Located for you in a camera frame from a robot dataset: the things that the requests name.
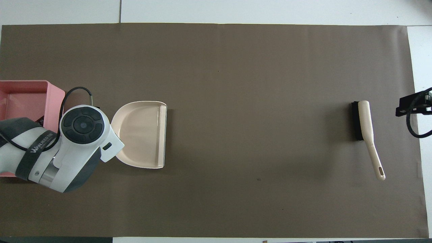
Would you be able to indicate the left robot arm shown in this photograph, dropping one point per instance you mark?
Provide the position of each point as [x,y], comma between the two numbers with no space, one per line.
[79,153]

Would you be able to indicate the pink plastic bin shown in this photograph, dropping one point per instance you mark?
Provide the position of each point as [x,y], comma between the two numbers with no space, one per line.
[25,99]

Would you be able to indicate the beige plastic dustpan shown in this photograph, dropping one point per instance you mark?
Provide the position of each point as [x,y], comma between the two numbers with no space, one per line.
[141,135]

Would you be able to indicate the beige hand brush black bristles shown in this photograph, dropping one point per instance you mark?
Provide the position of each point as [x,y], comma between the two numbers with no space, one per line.
[367,125]

